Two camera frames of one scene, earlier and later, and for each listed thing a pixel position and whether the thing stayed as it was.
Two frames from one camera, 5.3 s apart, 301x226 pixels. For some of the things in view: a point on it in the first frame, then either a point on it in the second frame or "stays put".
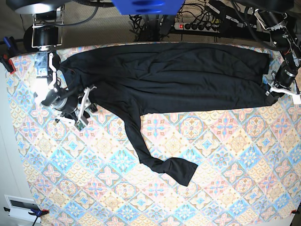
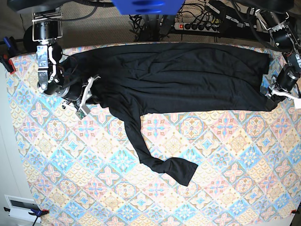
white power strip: [198, 26] stays put
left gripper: [66, 100] to [68, 89]
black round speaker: [27, 39] stays put
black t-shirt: [138, 80] stays put
